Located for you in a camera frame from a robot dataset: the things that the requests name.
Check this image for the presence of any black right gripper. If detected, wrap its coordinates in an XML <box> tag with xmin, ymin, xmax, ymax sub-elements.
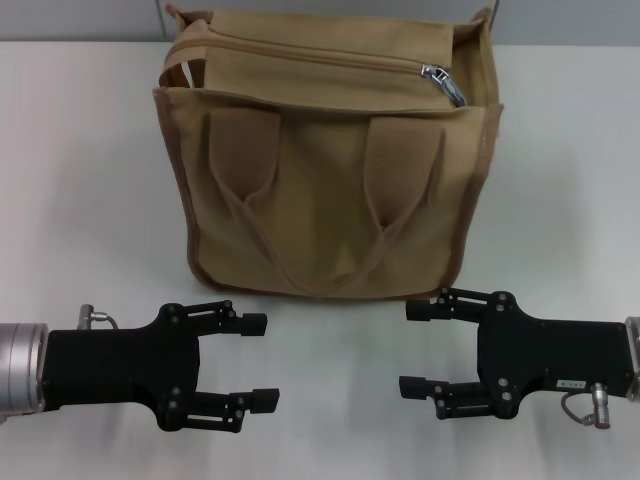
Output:
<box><xmin>398</xmin><ymin>286</ymin><xmax>637</xmax><ymax>421</ymax></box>

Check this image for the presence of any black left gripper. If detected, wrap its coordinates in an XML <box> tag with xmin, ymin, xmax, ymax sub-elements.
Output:
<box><xmin>41</xmin><ymin>299</ymin><xmax>280</xmax><ymax>434</ymax></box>

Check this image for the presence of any khaki canvas food bag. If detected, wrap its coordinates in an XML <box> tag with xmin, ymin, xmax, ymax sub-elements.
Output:
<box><xmin>150</xmin><ymin>1</ymin><xmax>506</xmax><ymax>300</ymax></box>

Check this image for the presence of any silver metal zipper pull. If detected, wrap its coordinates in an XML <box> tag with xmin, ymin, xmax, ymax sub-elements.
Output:
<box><xmin>420</xmin><ymin>63</ymin><xmax>469</xmax><ymax>109</ymax></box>

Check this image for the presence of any left gripper cable with plug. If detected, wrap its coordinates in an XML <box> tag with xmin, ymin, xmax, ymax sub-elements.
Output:
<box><xmin>76</xmin><ymin>301</ymin><xmax>120</xmax><ymax>332</ymax></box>

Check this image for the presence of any gripper cable with plug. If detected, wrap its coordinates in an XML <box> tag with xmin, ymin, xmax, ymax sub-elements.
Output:
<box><xmin>560</xmin><ymin>381</ymin><xmax>615</xmax><ymax>432</ymax></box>
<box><xmin>76</xmin><ymin>301</ymin><xmax>120</xmax><ymax>332</ymax></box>

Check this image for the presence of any right gripper cable with plug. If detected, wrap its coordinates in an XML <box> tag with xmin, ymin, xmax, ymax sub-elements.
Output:
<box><xmin>560</xmin><ymin>381</ymin><xmax>615</xmax><ymax>432</ymax></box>

